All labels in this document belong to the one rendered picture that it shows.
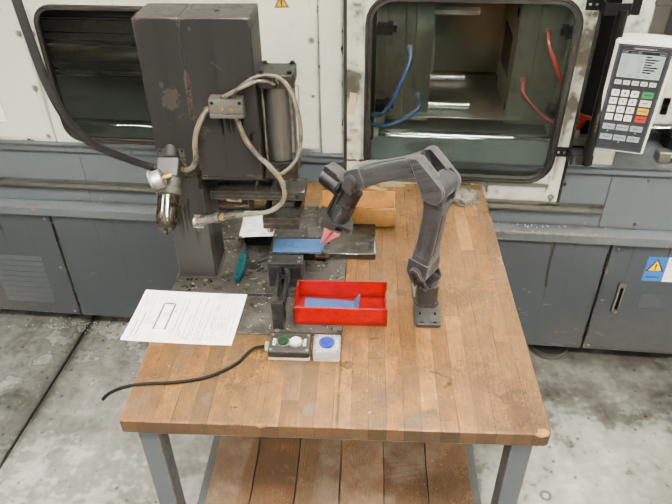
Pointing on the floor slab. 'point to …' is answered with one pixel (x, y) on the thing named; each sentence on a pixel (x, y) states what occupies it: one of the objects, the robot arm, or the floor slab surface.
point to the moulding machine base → (601, 275)
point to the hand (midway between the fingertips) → (323, 242)
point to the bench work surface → (361, 389)
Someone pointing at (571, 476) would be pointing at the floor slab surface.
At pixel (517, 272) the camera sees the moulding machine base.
